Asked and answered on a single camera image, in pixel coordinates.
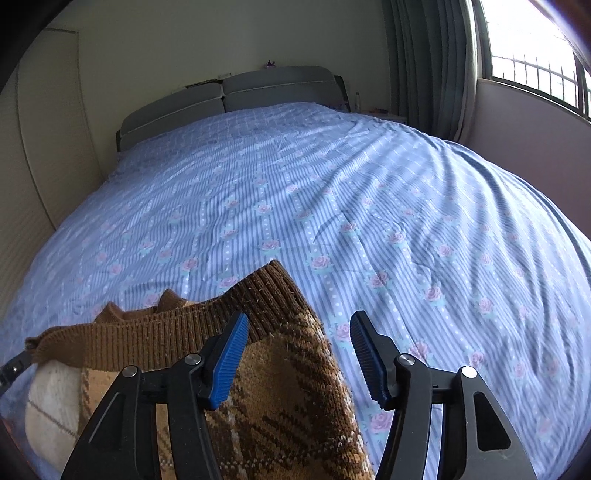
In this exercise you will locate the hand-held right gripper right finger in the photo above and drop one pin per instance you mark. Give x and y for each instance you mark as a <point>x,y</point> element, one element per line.
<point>369,360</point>

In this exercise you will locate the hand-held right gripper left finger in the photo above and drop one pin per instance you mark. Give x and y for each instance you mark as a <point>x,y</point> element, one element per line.
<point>226,364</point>

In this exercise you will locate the small white bottle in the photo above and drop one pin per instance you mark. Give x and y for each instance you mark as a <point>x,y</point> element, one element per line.
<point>358,100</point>

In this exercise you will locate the barred window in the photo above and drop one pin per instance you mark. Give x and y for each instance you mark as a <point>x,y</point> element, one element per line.
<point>521,37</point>

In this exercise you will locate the blue striped floral duvet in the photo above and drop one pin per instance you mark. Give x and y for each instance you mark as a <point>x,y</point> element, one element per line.
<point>323,184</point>

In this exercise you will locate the flat books on headboard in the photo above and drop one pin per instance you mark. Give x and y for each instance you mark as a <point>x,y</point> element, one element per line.
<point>203,83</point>

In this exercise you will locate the white wardrobe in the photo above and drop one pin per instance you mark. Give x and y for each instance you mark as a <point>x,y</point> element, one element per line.
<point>46,138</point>

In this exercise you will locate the white nightstand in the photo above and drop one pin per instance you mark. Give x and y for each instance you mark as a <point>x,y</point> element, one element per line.
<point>388,116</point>

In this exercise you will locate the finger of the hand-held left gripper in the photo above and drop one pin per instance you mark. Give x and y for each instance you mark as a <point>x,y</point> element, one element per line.
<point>14,369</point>

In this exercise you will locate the grey-green curtain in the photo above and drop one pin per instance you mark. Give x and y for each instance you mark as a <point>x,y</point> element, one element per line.
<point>425,60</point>

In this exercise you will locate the brown beige plaid sweater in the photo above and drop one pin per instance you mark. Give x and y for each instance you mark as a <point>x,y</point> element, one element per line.
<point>286,392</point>

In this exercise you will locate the grey padded headboard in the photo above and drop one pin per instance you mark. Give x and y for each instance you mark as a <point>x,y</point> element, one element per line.
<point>277,85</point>

